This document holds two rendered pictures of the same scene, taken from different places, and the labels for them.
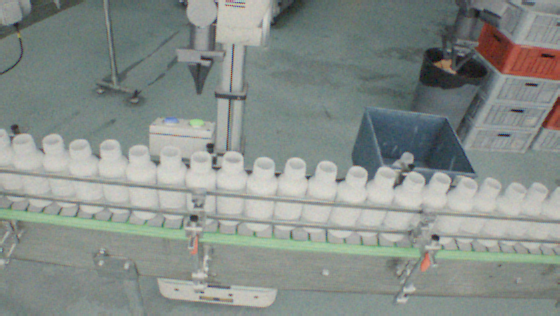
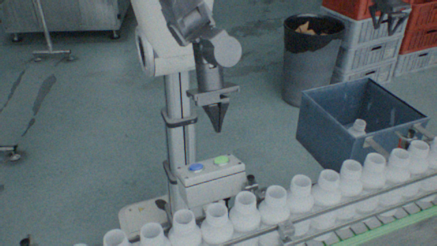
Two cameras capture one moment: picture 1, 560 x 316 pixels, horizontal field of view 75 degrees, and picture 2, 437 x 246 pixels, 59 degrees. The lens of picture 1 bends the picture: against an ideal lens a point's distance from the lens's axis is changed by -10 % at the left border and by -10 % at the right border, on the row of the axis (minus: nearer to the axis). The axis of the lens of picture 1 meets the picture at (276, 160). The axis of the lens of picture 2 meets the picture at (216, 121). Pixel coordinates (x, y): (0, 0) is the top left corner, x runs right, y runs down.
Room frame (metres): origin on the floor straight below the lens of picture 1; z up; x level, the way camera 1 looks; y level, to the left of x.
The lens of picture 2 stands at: (0.10, 0.39, 1.68)
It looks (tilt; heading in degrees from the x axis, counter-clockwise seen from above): 35 degrees down; 343
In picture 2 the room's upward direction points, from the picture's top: straight up
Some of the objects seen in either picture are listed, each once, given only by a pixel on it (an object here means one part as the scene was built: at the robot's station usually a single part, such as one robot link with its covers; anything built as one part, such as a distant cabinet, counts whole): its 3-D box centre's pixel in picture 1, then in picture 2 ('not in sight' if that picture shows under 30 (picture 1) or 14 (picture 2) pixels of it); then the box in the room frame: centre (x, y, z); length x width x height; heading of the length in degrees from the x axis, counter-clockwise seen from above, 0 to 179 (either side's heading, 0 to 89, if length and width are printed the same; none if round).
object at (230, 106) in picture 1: (229, 132); (181, 156); (1.21, 0.19, 0.74); 0.11 x 0.11 x 0.40; 5
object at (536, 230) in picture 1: (544, 218); not in sight; (0.62, -0.63, 1.08); 0.06 x 0.06 x 0.17
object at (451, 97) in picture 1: (440, 101); (308, 63); (2.52, -1.10, 0.32); 0.45 x 0.45 x 0.64
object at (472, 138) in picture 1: (488, 125); (351, 69); (2.67, -1.64, 0.11); 0.61 x 0.41 x 0.22; 101
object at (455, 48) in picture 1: (457, 53); (390, 20); (1.04, -0.45, 1.26); 0.07 x 0.07 x 0.09; 5
